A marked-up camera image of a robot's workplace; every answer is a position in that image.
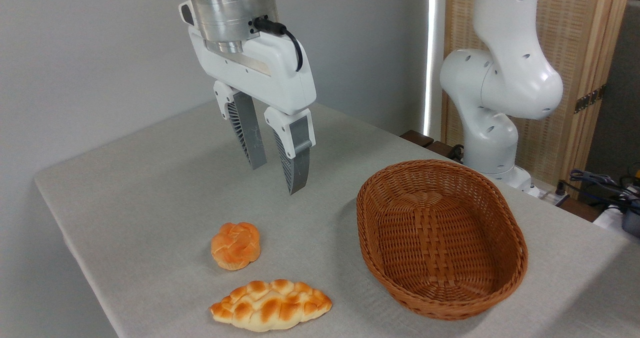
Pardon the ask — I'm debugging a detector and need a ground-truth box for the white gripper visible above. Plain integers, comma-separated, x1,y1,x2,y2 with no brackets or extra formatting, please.
187,25,317,195

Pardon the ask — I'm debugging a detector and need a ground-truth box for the round knotted bread roll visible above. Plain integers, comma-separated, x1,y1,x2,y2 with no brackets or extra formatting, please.
210,222,262,271

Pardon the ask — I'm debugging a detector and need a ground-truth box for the long braided bread loaf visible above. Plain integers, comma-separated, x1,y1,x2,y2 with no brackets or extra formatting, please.
209,279,333,332

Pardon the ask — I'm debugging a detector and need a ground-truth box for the brown oval wicker basket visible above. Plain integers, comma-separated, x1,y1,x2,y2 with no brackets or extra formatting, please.
356,159,529,321

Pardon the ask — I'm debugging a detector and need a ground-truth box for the grey tablecloth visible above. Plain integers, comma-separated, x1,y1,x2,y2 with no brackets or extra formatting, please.
34,98,640,338

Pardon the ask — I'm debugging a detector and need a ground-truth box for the dark brown wooden bench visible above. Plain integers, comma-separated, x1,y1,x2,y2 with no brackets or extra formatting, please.
400,130,467,162

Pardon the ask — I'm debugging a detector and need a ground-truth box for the brass screen hinge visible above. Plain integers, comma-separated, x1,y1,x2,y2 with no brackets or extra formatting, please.
574,85,607,114

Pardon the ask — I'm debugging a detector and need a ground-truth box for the wooden woven folding screen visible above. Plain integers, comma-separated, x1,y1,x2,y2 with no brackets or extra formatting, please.
442,0,634,198

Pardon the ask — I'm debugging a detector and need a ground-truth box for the grey box device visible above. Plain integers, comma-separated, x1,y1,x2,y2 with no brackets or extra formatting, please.
621,207,640,238

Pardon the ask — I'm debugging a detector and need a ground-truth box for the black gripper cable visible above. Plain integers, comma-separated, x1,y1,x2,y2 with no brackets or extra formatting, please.
253,17,305,73

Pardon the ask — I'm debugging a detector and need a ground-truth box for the blue and black cable bundle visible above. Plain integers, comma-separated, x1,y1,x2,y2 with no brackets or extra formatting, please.
569,169,640,206

